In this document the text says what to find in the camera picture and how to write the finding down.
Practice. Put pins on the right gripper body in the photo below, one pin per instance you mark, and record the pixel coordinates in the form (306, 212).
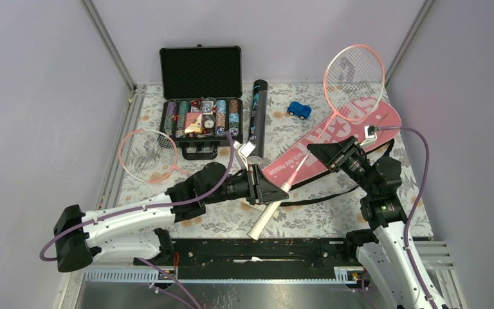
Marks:
(345, 151)

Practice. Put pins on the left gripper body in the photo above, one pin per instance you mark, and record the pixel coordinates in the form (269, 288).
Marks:
(255, 192)

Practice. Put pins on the pink racket bag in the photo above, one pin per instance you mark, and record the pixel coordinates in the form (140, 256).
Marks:
(339, 129)

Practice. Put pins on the pink racket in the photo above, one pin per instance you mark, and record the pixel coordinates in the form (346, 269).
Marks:
(151, 156)
(353, 85)

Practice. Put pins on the black shuttlecock tube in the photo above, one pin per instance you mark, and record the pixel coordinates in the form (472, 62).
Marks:
(257, 123)

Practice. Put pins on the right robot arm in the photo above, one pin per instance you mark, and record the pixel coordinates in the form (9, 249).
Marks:
(386, 249)

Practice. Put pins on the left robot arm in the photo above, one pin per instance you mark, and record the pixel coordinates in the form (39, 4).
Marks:
(136, 231)

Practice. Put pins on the blue toy car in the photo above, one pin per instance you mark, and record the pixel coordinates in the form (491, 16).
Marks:
(299, 110)

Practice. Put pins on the black poker chip case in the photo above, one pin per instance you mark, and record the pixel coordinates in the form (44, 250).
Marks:
(202, 88)

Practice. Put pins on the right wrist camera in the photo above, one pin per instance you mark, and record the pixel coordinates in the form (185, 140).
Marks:
(370, 133)

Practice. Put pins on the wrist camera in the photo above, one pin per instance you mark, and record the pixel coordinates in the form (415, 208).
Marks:
(242, 152)
(370, 133)

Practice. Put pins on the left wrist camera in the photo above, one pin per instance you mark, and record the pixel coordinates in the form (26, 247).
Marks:
(242, 152)

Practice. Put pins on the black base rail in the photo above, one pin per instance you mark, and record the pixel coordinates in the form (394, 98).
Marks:
(236, 259)

